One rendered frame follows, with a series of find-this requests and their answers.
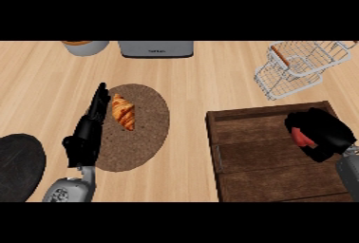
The grey appliance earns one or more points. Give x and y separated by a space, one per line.
155 49

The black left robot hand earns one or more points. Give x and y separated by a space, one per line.
84 139

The golden croissant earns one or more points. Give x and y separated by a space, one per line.
122 112

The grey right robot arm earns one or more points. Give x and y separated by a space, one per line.
348 169

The grey pot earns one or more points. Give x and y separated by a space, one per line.
85 47

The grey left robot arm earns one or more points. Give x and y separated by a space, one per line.
69 186

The brown round woven placemat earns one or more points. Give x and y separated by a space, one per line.
137 133

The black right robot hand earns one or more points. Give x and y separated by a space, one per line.
329 133

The dark brown wooden tray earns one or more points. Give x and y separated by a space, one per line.
274 158

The black round plate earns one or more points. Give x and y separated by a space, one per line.
17 167

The red bell pepper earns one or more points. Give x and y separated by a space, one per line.
301 137

